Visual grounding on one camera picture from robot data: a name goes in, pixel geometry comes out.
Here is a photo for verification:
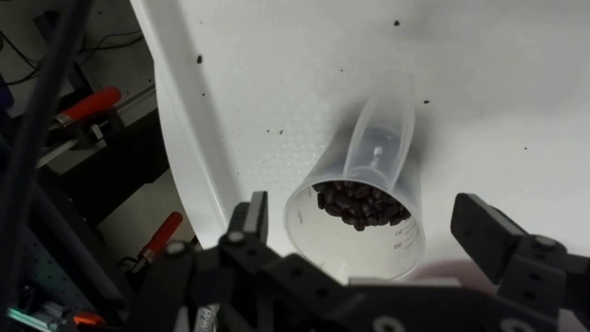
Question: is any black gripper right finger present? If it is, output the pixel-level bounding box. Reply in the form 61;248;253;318
451;194;567;303

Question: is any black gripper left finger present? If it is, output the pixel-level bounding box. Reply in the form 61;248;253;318
218;192;283;272

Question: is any red handled clamp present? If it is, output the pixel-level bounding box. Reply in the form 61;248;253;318
130;213;183;274
38;87;122;167

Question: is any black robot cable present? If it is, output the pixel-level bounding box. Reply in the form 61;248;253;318
0;0;95;321

